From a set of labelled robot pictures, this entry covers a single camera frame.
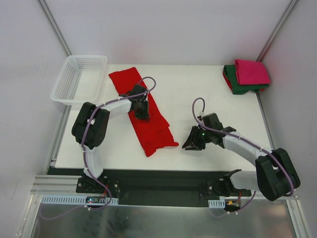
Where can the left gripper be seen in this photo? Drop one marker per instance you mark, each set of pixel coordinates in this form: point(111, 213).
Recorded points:
point(144, 115)

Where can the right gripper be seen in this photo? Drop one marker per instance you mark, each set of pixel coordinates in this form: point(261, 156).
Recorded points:
point(195, 140)

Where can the red t-shirt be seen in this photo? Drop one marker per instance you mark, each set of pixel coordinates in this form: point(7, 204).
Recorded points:
point(151, 128)
point(227, 81)

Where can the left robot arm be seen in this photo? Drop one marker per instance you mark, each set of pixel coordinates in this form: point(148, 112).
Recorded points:
point(91, 123)

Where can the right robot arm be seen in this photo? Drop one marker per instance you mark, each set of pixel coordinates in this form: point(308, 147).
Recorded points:
point(275, 175)

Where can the red folded t-shirt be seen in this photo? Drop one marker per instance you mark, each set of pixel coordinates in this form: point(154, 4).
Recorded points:
point(227, 81)

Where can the white plastic basket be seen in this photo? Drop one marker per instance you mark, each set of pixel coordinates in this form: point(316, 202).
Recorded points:
point(79, 79)

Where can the green folded t-shirt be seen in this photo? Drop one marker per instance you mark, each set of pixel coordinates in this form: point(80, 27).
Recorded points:
point(237, 89)

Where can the pink folded t-shirt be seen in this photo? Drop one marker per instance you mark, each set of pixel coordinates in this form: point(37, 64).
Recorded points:
point(251, 72)

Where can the right cable duct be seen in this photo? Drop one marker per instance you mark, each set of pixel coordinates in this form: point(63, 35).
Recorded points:
point(217, 204)

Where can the cable duct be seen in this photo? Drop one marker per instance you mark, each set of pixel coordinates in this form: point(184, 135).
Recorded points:
point(78, 200)
point(217, 204)

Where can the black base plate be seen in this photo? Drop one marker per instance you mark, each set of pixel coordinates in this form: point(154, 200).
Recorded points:
point(155, 188)

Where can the left cable duct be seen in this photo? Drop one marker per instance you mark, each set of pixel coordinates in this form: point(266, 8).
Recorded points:
point(78, 200)

